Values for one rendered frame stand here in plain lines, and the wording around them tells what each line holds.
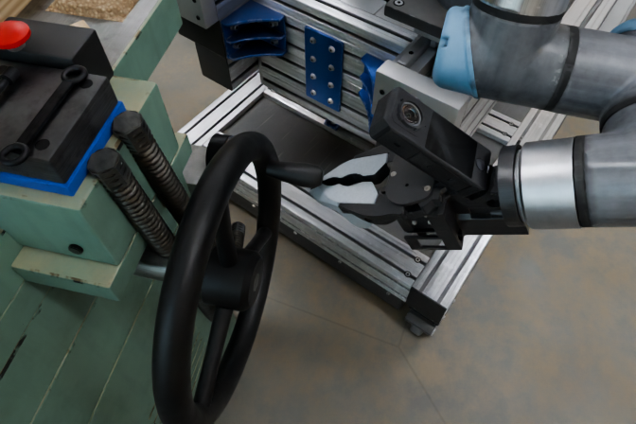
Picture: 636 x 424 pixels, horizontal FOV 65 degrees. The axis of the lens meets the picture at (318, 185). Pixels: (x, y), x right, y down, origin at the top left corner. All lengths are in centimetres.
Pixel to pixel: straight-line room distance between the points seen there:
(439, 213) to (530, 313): 103
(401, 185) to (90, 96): 27
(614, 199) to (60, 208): 40
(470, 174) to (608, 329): 113
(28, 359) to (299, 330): 86
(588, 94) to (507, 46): 8
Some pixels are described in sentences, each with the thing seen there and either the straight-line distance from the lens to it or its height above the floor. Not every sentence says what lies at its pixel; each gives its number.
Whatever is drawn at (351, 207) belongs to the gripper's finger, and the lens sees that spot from 48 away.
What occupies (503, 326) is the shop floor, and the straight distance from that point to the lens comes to 143.
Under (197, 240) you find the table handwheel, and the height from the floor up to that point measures 95.
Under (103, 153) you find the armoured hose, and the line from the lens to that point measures 41.
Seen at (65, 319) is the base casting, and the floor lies 75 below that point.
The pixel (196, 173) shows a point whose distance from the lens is 83.
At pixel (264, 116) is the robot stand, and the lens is 146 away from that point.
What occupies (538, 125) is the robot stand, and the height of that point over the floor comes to 23.
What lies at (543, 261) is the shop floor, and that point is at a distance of 155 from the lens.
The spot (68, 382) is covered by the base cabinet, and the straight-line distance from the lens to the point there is 66.
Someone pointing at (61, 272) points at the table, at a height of 87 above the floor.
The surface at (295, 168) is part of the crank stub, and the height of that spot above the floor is 87.
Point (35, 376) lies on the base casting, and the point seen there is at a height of 75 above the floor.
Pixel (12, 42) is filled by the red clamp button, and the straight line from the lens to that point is 45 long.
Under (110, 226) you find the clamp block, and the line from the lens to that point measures 44.
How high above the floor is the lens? 126
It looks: 54 degrees down
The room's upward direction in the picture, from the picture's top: straight up
